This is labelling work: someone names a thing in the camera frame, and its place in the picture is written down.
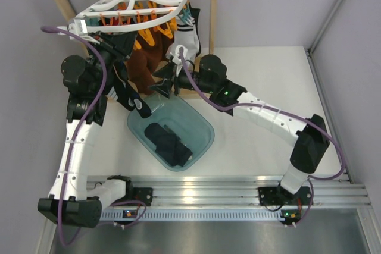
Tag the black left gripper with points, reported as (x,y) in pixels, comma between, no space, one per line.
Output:
(119,44)

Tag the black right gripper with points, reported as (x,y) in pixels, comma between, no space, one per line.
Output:
(167,72)

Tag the black sock with white label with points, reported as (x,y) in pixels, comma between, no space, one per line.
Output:
(126,95)

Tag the white plastic clip hanger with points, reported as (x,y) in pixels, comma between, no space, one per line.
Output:
(121,16)

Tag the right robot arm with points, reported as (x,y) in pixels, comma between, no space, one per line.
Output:
(306,136)

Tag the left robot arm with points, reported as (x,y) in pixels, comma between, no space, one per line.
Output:
(69,202)

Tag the orange clothes peg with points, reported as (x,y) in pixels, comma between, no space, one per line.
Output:
(147,36)

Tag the brown hanging sock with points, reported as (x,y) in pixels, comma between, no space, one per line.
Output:
(164,45)
(143,62)

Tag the white hanging sock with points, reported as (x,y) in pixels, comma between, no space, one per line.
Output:
(187,35)

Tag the dark navy sock in basin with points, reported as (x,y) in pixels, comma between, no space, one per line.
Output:
(168,145)

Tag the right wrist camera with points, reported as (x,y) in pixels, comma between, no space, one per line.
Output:
(173,53)

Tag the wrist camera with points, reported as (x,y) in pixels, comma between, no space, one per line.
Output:
(173,53)
(76,26)

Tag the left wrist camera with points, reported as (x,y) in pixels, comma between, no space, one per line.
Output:
(76,26)

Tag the aluminium mounting rail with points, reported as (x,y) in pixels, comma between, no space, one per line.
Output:
(247,198)

